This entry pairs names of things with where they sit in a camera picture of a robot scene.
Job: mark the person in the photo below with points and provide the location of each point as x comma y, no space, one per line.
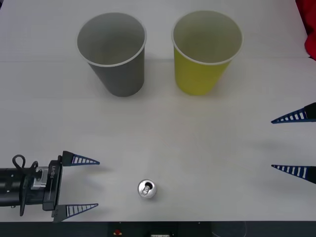
311,45

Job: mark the dark control panel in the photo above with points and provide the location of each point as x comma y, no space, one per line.
61,229

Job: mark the yellow-green plastic waste bin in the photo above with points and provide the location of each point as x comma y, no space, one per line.
195,76

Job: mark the red push button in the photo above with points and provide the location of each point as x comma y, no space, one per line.
117,232

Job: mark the black drink can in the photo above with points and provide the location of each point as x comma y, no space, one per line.
147,188

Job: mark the grey plastic waste bin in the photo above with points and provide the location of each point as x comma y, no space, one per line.
123,79

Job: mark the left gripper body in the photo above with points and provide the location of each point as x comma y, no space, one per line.
53,182

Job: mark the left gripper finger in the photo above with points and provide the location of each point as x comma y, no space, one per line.
71,211
74,160

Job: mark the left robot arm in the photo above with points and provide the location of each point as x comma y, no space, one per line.
10,180

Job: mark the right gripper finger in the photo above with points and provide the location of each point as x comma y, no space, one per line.
302,115
302,172

